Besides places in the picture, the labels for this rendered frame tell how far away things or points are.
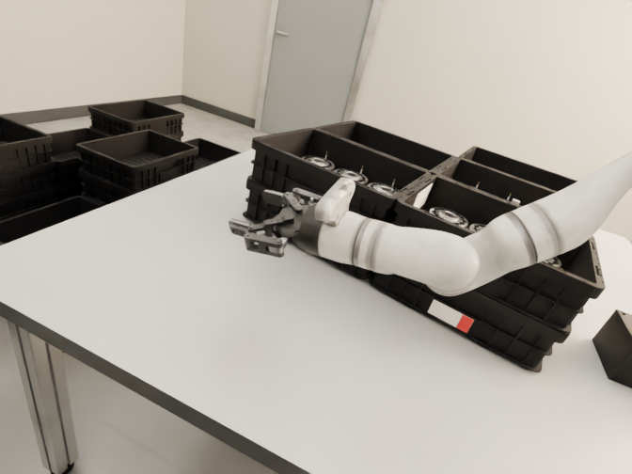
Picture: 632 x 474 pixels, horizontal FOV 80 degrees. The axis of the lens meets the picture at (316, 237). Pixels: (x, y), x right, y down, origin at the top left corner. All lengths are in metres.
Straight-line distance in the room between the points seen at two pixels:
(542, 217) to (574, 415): 0.49
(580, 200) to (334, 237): 0.29
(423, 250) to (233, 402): 0.36
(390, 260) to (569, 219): 0.20
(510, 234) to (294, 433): 0.40
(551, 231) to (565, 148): 3.60
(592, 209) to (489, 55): 3.47
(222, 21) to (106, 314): 4.22
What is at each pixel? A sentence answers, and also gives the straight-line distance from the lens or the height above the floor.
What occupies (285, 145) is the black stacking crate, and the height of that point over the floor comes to 0.90.
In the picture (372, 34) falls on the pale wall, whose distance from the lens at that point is 4.04.
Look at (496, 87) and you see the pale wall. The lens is 3.96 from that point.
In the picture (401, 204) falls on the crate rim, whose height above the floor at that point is 0.93.
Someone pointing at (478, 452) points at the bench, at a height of 0.70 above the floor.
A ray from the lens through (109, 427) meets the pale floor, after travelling 1.46.
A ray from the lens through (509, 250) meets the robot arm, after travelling 0.49.
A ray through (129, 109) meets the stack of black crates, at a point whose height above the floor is 0.55.
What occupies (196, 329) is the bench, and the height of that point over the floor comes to 0.70.
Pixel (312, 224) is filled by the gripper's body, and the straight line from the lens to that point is 0.52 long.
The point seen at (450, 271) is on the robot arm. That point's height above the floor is 1.00.
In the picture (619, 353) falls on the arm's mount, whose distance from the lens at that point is 1.06.
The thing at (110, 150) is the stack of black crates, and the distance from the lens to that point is 1.90.
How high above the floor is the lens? 1.21
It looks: 29 degrees down
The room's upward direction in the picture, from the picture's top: 14 degrees clockwise
